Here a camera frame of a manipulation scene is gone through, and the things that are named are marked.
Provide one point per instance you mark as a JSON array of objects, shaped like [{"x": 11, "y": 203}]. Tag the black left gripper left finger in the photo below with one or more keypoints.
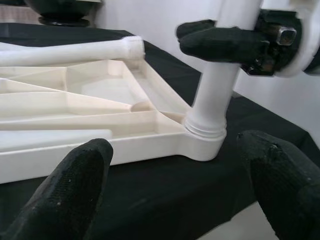
[{"x": 65, "y": 195}]

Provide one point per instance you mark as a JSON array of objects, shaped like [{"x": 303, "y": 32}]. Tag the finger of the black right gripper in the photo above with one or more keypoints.
[
  {"x": 225, "y": 45},
  {"x": 195, "y": 27}
]

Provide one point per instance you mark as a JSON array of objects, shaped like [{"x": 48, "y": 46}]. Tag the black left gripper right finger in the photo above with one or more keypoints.
[{"x": 282, "y": 190}]

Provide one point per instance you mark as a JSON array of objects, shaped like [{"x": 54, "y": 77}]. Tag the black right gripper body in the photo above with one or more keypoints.
[{"x": 282, "y": 50}]

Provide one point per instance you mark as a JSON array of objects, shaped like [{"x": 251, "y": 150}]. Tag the cream plastic children table top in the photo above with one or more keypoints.
[{"x": 100, "y": 100}]

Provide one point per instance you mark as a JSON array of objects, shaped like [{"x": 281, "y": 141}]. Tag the black tablecloth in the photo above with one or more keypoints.
[{"x": 175, "y": 195}]

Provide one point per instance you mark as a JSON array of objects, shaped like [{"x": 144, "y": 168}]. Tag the black bowl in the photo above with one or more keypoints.
[{"x": 62, "y": 8}]

